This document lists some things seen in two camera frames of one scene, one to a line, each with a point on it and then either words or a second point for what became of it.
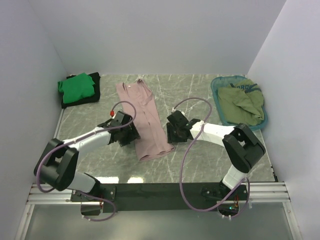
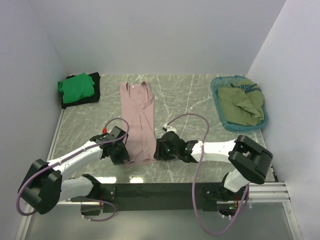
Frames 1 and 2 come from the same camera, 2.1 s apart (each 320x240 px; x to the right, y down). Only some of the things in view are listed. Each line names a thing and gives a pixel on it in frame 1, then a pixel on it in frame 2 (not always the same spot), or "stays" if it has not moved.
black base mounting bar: (161, 197) stays
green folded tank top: (76, 88) stays
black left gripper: (133, 134) -> (124, 155)
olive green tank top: (242, 103) stays
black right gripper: (170, 136) -> (160, 154)
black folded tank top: (95, 97) stays
